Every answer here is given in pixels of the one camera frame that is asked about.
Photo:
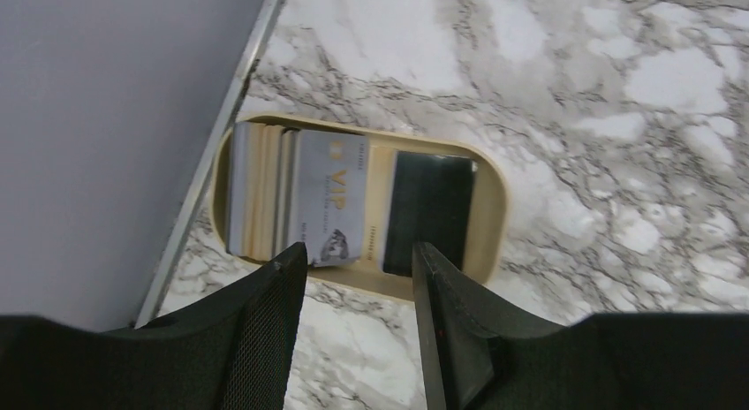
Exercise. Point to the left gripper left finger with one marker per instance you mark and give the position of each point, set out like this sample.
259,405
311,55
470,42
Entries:
230,350

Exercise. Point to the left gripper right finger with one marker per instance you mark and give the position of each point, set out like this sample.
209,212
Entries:
479,351

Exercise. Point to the black card in tray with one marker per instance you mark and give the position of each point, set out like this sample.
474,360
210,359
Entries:
430,202

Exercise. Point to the stack of cards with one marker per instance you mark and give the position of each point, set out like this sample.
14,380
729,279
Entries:
262,159

